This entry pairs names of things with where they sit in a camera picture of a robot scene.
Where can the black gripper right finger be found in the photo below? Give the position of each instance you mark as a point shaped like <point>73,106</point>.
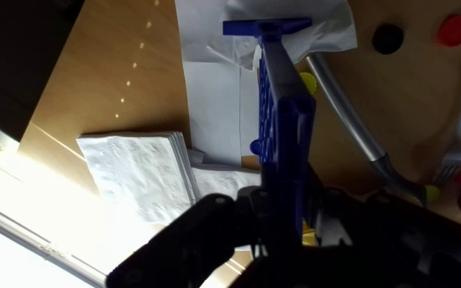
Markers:
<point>401,245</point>

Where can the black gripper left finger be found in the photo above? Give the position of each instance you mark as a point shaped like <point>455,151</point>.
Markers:
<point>188,245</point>

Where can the blue plastic gameboard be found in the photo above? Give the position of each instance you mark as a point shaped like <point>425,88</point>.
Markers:
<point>289,138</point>

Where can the white napkin stack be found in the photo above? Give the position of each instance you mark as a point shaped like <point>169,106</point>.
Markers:
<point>140,176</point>

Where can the metal fork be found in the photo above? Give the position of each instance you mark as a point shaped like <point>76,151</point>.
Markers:
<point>457,144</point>

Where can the white paper sheet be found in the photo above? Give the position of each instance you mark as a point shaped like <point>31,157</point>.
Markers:
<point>215,101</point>

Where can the yellow-green game disc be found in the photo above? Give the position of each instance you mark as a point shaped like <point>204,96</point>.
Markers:
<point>311,82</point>

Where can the black game disc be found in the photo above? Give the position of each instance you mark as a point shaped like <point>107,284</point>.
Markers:
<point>388,39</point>

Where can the large red game disc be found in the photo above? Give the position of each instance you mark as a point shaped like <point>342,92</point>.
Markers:
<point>455,31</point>

